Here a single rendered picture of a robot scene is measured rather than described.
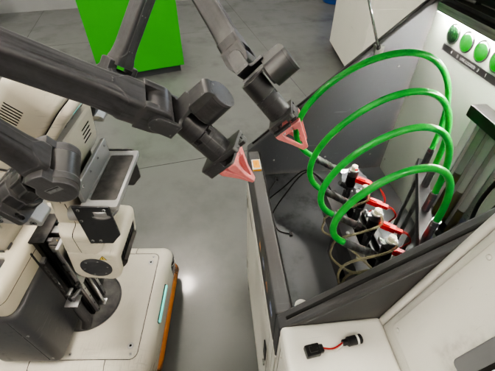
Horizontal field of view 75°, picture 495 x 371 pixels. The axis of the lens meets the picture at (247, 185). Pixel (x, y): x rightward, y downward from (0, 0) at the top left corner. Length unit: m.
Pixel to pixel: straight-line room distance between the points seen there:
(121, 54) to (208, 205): 1.47
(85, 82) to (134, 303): 1.24
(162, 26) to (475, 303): 3.76
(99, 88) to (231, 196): 1.88
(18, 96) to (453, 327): 0.92
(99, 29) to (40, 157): 3.28
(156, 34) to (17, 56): 3.50
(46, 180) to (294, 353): 0.59
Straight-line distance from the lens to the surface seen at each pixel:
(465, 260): 0.65
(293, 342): 0.75
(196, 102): 0.59
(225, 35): 0.82
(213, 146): 0.64
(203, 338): 1.81
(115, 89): 0.56
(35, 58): 0.55
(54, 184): 0.72
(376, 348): 0.79
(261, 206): 0.99
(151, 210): 2.36
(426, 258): 0.68
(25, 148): 0.70
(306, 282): 0.99
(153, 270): 1.71
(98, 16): 3.90
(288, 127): 0.75
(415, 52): 0.80
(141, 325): 1.59
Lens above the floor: 1.68
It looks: 43 degrees down
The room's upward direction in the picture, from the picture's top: straight up
